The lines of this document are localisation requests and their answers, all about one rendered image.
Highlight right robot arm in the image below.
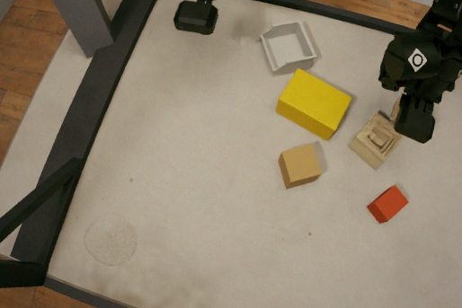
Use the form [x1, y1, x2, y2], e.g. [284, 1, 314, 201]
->
[378, 0, 462, 95]

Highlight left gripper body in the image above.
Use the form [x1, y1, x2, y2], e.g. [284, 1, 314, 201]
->
[173, 0, 218, 35]

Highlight yellow rectangular block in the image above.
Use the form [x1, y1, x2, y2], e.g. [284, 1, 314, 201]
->
[275, 68, 352, 141]

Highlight orange-red block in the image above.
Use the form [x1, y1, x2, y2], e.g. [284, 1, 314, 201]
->
[367, 185, 409, 224]

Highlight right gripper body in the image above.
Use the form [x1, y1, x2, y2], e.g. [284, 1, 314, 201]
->
[394, 75, 455, 144]

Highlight black metal post with diagonal brace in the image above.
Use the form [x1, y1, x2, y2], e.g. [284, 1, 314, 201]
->
[0, 157, 82, 288]

